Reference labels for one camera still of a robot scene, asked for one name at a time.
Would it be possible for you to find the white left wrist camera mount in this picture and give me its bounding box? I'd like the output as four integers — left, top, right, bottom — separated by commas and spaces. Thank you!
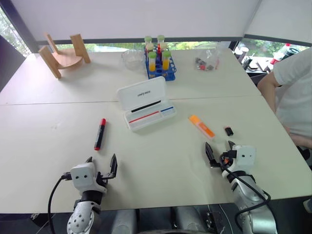
70, 162, 108, 196

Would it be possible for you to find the clear plastic bag of parts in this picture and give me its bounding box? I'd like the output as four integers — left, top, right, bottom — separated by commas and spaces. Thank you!
194, 43, 229, 72

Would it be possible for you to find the red and black marker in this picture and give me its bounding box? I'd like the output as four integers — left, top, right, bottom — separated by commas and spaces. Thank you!
94, 118, 107, 151

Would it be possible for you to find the white roller blind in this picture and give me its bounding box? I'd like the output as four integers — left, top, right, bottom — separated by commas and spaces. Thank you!
10, 0, 263, 41
244, 0, 312, 44

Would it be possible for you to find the clear glass bowl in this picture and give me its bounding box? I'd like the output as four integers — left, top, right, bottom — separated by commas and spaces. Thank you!
121, 48, 145, 71

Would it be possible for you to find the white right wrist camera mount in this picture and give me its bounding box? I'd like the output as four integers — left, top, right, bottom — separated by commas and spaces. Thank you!
228, 145, 257, 174

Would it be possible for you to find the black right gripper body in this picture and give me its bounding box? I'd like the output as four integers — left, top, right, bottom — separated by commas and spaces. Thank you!
210, 150, 238, 169

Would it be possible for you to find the person in white shirt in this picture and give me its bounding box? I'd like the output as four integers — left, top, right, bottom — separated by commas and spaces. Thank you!
272, 47, 312, 137

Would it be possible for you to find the orange highlighter pen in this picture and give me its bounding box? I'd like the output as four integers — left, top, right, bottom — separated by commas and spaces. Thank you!
188, 115, 216, 140

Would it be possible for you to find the wooden curved stand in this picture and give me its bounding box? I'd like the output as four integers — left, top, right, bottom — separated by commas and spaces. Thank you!
38, 32, 92, 79

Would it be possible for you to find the red capped white bottle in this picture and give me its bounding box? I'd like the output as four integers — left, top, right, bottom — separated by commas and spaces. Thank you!
270, 43, 293, 65

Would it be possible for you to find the green capped orange liquid tube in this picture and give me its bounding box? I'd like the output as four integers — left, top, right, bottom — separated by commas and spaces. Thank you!
148, 51, 157, 72
162, 50, 171, 71

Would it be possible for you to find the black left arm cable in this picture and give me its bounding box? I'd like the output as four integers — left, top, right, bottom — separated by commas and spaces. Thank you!
47, 173, 73, 234

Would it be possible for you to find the white open pencil case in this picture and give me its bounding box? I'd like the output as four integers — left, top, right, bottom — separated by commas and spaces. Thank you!
116, 76, 177, 133

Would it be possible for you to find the dark window frame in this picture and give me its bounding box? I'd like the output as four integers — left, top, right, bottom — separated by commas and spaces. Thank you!
0, 0, 312, 53

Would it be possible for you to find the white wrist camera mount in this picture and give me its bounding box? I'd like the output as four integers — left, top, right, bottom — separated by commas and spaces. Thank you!
70, 162, 108, 196
228, 145, 257, 174

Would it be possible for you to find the blue test tube rack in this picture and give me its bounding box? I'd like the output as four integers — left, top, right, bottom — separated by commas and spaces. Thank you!
145, 47, 176, 81

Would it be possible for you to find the grey rounded robot leg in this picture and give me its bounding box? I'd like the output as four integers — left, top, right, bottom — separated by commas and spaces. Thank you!
174, 206, 204, 232
112, 209, 137, 234

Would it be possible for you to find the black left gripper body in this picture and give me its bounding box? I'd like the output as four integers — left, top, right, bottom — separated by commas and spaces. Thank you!
96, 170, 117, 189

